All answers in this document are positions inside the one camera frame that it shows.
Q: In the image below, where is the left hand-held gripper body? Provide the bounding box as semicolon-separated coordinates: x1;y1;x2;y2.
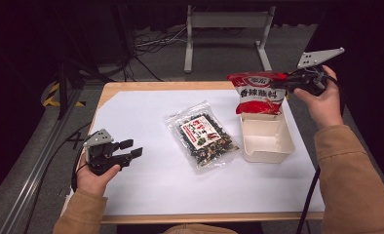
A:
82;129;134;176

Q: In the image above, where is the wooden table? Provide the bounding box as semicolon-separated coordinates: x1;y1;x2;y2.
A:
58;80;326;225

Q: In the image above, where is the cream plastic storage box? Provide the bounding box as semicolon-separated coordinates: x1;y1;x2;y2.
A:
239;111;296;164

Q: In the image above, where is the clear dried seaweed packet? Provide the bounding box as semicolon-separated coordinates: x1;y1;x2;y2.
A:
164;100;240;175

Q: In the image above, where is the left hand-held gripper black cable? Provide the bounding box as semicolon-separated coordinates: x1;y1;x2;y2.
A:
70;145;91;193

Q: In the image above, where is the person's left hand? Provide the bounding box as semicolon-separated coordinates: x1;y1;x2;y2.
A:
76;154;122;198

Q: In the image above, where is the hand-held gripper black cable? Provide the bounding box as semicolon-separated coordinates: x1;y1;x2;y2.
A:
295;73;345;234
70;145;91;193

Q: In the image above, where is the right hand-held gripper black cable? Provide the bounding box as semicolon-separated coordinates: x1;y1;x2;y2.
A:
295;73;345;234

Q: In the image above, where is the black yellow hazard tape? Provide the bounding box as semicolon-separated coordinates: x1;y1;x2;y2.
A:
42;82;87;108

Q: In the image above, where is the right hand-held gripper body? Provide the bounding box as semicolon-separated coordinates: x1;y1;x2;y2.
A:
289;47;346;98

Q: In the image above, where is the black metal stand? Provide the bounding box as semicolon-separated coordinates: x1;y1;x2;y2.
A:
48;6;130;121

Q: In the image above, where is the person's right hand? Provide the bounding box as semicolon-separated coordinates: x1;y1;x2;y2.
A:
292;64;345;130

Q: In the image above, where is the bundle of floor cables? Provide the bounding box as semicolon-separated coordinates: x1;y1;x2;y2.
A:
133;25;189;57

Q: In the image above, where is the black floor cable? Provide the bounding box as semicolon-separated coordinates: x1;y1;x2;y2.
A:
23;121;93;234

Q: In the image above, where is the red seasoning packet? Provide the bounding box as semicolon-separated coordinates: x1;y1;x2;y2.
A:
226;71;289;116

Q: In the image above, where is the person's lap tan clothing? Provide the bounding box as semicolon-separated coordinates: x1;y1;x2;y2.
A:
162;223;238;234

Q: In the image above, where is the white paper sheet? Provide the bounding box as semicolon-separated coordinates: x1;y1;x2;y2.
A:
62;89;326;217

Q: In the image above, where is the white metal stand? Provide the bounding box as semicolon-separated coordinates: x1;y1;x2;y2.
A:
183;4;277;74

